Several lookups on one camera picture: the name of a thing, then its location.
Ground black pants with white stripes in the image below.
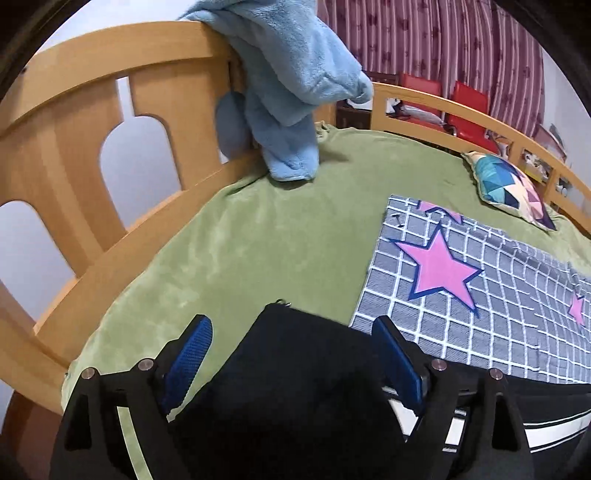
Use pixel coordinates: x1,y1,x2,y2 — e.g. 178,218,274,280
168,305,591,480

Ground grey checked star-print sheet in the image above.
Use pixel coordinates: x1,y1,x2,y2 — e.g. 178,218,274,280
349,195,591,385

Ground pink striped curtain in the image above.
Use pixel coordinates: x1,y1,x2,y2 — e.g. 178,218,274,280
318,0,546,139

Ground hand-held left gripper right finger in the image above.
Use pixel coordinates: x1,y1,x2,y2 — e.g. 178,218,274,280
371,315,534,480

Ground wooden bed frame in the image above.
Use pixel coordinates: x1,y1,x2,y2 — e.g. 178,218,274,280
0,21,591,480

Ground red chair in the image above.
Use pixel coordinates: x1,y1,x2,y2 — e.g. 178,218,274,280
447,80,491,141
399,73,443,125

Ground green fleece blanket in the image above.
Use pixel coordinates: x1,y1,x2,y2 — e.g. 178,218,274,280
62,122,591,423

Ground geometric patterned cushion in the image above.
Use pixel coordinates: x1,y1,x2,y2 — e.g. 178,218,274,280
462,151,559,232

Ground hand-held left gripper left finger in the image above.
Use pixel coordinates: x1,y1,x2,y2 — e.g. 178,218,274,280
48,315,213,480

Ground light blue fleece garment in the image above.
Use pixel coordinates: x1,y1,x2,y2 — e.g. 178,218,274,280
178,0,374,182

